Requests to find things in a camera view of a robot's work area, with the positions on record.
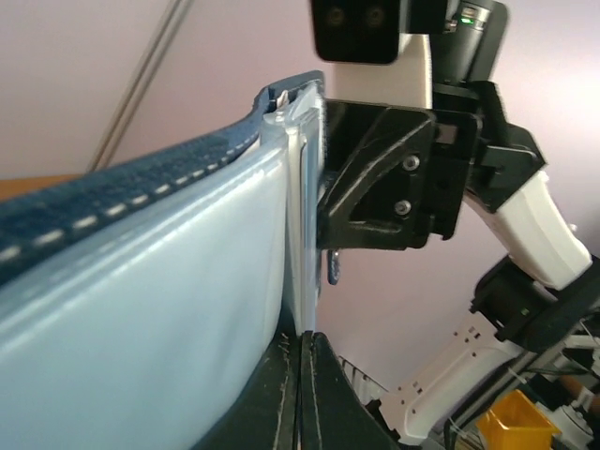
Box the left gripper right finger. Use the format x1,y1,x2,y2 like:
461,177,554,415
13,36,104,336
299,332,398,450

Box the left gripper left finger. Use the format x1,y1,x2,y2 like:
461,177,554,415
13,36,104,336
194,332,300,450

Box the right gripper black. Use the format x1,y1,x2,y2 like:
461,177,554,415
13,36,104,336
317,99,482,250

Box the blue card holder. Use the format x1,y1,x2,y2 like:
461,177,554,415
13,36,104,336
1,70,325,449

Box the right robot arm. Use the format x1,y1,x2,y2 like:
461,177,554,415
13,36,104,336
310,1,599,449

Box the yellow storage bin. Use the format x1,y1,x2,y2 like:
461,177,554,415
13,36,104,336
476,390,562,450

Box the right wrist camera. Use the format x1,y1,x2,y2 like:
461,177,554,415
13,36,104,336
308,0,432,109

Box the right rear aluminium post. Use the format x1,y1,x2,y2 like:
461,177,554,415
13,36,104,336
86,0,195,173

